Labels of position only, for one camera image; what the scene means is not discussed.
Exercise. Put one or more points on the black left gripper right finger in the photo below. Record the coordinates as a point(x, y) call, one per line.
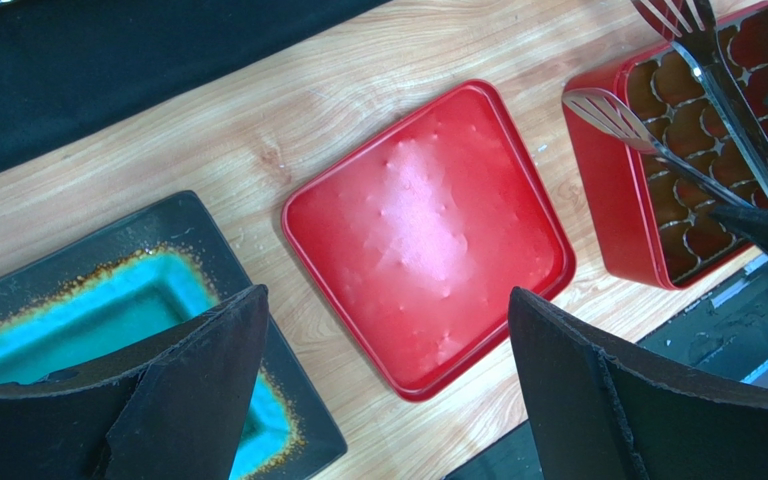
point(601, 407)

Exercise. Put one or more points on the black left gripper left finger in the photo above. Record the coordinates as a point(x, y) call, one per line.
point(172, 406)

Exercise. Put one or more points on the metal serving tongs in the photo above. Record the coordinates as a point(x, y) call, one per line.
point(691, 29)

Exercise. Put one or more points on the red chocolate box with tray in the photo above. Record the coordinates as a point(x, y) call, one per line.
point(652, 226)

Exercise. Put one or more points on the turquoise glazed dark plate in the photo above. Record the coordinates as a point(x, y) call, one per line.
point(146, 273)

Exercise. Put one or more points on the red tin lid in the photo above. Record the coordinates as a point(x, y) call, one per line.
point(417, 238)

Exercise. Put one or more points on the black cloth placemat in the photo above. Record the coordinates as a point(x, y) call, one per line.
point(71, 68)

